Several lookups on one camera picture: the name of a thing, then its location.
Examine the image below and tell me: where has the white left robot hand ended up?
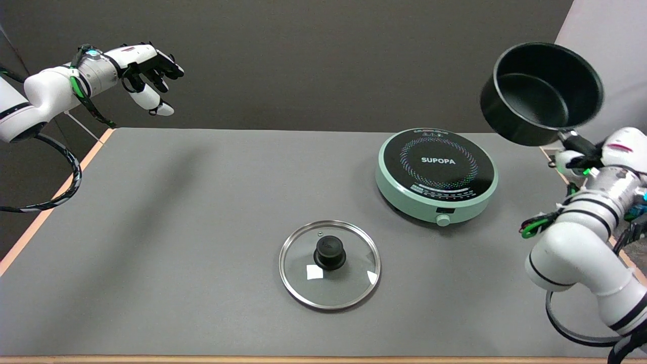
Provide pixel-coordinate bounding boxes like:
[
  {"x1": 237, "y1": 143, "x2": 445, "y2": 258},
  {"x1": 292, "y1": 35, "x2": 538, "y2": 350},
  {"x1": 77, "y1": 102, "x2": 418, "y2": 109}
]
[{"x1": 104, "y1": 43, "x2": 185, "y2": 117}]

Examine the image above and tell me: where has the glass lid with black knob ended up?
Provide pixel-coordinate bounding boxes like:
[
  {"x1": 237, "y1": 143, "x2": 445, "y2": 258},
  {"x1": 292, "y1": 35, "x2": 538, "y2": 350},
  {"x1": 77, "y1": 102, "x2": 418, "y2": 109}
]
[{"x1": 279, "y1": 220, "x2": 382, "y2": 310}]

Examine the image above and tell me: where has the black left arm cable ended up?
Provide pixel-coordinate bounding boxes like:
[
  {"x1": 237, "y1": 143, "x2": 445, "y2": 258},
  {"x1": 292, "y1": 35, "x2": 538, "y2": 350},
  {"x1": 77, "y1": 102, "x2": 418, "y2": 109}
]
[{"x1": 0, "y1": 132, "x2": 82, "y2": 213}]

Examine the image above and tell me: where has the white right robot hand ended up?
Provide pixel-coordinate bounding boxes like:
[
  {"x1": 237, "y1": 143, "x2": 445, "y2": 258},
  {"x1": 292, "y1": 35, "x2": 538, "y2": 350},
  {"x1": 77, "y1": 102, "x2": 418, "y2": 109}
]
[{"x1": 553, "y1": 126, "x2": 647, "y2": 186}]

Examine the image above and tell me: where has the mint green induction cooker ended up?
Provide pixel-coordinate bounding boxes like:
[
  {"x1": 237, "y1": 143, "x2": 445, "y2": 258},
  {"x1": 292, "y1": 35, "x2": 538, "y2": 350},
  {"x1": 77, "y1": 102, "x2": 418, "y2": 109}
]
[{"x1": 375, "y1": 128, "x2": 499, "y2": 226}]

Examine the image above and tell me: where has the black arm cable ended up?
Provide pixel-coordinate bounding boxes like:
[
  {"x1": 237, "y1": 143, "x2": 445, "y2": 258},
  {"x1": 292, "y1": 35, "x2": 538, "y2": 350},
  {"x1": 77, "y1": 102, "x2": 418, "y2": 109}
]
[
  {"x1": 0, "y1": 132, "x2": 82, "y2": 213},
  {"x1": 545, "y1": 291, "x2": 622, "y2": 348}
]

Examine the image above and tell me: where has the black pot with handle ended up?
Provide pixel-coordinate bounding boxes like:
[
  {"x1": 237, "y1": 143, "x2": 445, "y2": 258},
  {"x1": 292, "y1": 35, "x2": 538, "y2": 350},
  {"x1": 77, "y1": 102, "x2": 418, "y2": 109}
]
[{"x1": 480, "y1": 42, "x2": 605, "y2": 158}]

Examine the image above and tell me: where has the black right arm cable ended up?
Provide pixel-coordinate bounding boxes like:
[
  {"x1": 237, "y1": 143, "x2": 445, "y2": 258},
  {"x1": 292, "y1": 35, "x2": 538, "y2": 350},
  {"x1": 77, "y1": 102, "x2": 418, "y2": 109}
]
[{"x1": 545, "y1": 291, "x2": 622, "y2": 348}]

